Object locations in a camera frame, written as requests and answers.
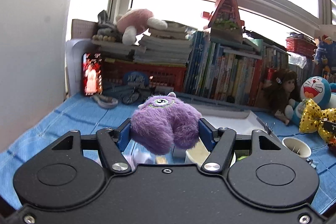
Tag stack of flat books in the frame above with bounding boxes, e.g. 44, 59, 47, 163
133, 35, 193, 67

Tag grey coiled strap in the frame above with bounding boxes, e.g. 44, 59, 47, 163
92, 93, 120, 109

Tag red triangular house model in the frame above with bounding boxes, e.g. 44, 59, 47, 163
202, 0, 243, 44

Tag Doraemon plush toy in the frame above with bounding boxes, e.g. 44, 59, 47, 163
284, 76, 335, 126

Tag black binder clip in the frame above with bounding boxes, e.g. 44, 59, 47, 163
264, 122, 276, 135

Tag red plastic basket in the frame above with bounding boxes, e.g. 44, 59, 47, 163
102, 59, 186, 92

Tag pale pink knit sock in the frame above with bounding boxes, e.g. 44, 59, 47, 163
122, 140, 155, 170

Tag purple furry monster plush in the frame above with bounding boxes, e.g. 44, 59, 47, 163
130, 92, 202, 155

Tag gold sequin bow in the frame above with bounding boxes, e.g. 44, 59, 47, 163
299, 99, 335, 146

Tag paper cup with rabbit drawing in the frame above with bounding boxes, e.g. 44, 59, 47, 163
184, 138, 237, 168

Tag brown-haired doll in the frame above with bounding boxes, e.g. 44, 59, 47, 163
263, 69, 300, 126

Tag blue checkered tablecloth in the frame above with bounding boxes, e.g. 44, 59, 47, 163
1, 94, 335, 213

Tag white shallow cardboard box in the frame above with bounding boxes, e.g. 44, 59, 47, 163
181, 98, 276, 138

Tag smartphone with red screen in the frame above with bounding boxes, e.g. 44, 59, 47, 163
82, 53, 102, 96

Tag row of upright books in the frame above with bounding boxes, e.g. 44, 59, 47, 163
182, 31, 289, 106

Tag pink white plush toy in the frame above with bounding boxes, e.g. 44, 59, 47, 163
116, 9, 167, 46

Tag miniature black bicycle model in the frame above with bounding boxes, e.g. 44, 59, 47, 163
103, 85, 155, 105

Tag small red basket right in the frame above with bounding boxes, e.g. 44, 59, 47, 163
286, 37, 317, 59

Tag grey plush bunny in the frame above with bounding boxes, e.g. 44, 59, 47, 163
92, 10, 122, 43

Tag pink and green scrunchie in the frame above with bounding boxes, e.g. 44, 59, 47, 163
236, 155, 248, 161

